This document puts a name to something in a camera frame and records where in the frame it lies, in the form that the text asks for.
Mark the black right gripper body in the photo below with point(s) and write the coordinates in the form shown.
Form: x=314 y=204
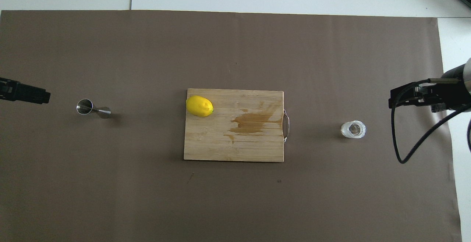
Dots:
x=454 y=95

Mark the small clear glass cup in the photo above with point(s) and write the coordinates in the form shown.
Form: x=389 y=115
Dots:
x=353 y=130

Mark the steel double jigger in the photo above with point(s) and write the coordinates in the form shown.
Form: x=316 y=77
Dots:
x=85 y=107

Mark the brown paper table mat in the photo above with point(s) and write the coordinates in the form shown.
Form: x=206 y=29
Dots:
x=147 y=50

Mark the yellow lemon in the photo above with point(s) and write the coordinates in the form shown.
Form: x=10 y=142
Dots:
x=199 y=106

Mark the wooden cutting board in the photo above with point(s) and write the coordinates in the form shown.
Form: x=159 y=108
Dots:
x=220 y=142

